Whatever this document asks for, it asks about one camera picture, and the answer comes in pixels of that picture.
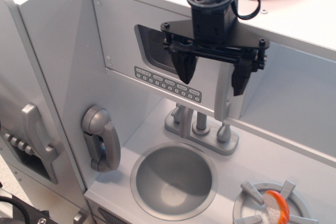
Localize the grey toy fridge handle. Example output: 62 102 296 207
21 102 62 164

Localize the orange salmon sushi toy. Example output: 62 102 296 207
263 190 290 224

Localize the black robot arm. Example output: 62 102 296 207
161 0 270 96

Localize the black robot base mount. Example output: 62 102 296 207
1 188 53 223

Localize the white toy microwave door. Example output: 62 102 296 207
93 0 247 121

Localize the white toy kitchen cabinet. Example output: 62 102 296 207
1 0 335 223

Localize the grey toy faucet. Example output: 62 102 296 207
165 104 239 156

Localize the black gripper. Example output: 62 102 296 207
161 7 270 96

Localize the grey round toy sink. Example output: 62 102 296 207
130 142 218 221

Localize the grey fridge dispenser panel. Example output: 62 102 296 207
1 127 57 184

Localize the grey toy stove burner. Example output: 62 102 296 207
233 180 319 223

